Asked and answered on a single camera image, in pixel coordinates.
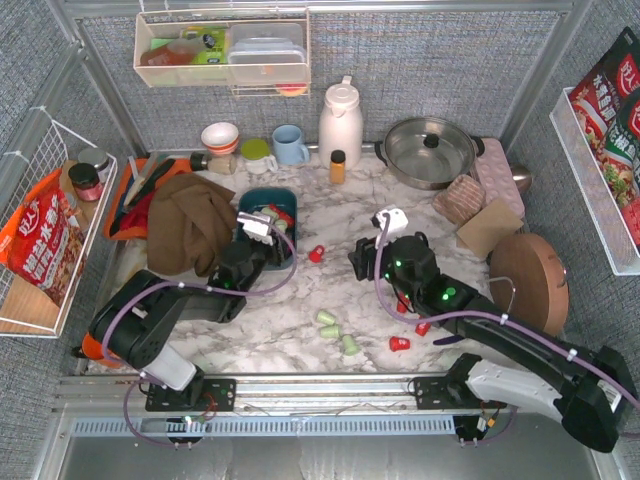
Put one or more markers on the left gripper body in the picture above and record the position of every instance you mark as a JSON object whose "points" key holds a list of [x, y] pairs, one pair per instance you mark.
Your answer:
{"points": [[273, 249]]}

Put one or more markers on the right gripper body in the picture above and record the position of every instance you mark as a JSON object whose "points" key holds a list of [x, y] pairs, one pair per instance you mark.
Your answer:
{"points": [[363, 256]]}

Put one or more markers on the brown cloth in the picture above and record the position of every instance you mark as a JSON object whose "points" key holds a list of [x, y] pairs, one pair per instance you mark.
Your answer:
{"points": [[190, 222]]}

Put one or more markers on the teal storage basket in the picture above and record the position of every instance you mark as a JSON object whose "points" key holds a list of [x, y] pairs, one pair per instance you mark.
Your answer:
{"points": [[281, 204]]}

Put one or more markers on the red cloth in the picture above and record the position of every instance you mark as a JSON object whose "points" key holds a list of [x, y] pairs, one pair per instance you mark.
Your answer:
{"points": [[134, 224]]}

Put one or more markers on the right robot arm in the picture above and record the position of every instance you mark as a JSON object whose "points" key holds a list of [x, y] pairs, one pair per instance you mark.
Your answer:
{"points": [[589, 393]]}

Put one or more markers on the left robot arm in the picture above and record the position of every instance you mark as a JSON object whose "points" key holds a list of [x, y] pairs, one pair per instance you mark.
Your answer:
{"points": [[135, 324]]}

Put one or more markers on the red capsule beside basket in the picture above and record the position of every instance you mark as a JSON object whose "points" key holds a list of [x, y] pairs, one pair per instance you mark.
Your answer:
{"points": [[317, 254]]}

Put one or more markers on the white mesh basket right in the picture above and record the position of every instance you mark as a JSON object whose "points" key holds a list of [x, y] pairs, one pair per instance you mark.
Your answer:
{"points": [[614, 236]]}

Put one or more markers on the red capsule far right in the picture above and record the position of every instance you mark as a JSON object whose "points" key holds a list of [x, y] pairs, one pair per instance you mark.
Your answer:
{"points": [[401, 306]]}

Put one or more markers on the red capsule right middle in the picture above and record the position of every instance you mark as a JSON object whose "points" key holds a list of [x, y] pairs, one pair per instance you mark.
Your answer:
{"points": [[422, 329]]}

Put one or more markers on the brown paper square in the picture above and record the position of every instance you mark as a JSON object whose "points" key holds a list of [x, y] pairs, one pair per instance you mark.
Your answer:
{"points": [[485, 230]]}

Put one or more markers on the red capsule right lower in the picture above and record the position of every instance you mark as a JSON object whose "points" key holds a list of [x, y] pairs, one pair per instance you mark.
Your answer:
{"points": [[399, 344]]}

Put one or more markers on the striped pink cloth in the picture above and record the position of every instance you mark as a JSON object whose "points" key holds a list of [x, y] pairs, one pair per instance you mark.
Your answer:
{"points": [[461, 200]]}

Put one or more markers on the purple spoon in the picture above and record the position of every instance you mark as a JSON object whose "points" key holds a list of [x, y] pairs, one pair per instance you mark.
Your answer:
{"points": [[447, 340]]}

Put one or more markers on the pepper grinder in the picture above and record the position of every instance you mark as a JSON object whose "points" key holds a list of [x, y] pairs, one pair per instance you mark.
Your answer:
{"points": [[224, 165]]}

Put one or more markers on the green capsule bottom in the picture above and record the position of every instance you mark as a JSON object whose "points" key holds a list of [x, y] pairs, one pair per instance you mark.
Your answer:
{"points": [[350, 346]]}

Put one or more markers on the green capsule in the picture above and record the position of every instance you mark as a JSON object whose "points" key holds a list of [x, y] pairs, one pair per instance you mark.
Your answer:
{"points": [[350, 346], [330, 332]]}

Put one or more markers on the green lid cup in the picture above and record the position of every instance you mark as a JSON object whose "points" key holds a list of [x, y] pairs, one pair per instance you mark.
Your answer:
{"points": [[257, 157]]}

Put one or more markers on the green capsule lower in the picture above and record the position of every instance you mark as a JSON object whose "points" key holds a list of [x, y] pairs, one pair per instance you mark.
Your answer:
{"points": [[330, 332]]}

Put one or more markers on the steel pot with lid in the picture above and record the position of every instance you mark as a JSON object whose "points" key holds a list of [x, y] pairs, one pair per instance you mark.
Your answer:
{"points": [[428, 153]]}

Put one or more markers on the orange tray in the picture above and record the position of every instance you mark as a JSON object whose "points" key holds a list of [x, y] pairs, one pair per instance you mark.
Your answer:
{"points": [[143, 198]]}

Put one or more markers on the round wooden board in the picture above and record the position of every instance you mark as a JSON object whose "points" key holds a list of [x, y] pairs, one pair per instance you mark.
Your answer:
{"points": [[528, 280]]}

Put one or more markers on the white orange bowl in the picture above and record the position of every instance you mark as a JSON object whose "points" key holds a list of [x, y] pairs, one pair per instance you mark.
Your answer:
{"points": [[220, 138]]}

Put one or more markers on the orange spice bottle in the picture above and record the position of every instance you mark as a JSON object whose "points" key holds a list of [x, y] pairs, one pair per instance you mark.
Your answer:
{"points": [[337, 170]]}

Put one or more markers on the pink egg tray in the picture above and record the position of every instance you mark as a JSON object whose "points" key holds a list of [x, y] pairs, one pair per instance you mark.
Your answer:
{"points": [[492, 171]]}

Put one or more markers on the blue mug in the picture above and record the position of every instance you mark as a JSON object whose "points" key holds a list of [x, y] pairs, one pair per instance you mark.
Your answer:
{"points": [[289, 147]]}

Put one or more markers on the silver ladle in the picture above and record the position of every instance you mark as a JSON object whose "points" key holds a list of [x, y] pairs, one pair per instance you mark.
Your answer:
{"points": [[522, 177]]}

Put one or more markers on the white thermos jug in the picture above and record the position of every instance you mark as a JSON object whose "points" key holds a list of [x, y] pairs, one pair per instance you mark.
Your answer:
{"points": [[341, 124]]}

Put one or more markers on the orange mug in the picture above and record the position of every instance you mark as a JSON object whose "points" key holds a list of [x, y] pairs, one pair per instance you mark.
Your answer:
{"points": [[91, 349]]}

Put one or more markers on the silver lidded jar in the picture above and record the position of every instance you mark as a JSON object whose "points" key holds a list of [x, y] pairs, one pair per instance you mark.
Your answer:
{"points": [[98, 158]]}

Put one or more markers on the red snack bag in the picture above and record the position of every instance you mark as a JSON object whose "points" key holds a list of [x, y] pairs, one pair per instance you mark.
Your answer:
{"points": [[41, 242]]}

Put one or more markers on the clear plastic containers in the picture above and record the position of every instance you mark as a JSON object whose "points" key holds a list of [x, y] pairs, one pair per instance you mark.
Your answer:
{"points": [[267, 53]]}

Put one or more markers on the green packaged bottle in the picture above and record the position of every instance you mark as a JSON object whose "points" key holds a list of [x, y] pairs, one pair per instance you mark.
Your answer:
{"points": [[214, 44]]}

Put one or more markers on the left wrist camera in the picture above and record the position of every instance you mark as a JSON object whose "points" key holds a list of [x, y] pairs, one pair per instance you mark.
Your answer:
{"points": [[257, 227]]}

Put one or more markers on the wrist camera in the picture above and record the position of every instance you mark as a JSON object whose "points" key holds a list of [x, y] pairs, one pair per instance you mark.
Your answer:
{"points": [[392, 218], [257, 227]]}

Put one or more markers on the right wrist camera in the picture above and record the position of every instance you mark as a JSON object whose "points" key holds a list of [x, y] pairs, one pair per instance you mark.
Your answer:
{"points": [[392, 218]]}

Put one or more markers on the white handled knife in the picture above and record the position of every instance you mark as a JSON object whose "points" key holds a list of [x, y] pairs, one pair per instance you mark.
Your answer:
{"points": [[140, 179]]}

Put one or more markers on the white wire basket left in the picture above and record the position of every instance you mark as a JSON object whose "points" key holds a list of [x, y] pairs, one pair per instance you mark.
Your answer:
{"points": [[26, 311]]}

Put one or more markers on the cream wall shelf basket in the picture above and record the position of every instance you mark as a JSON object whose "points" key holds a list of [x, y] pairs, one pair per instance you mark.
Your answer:
{"points": [[162, 58]]}

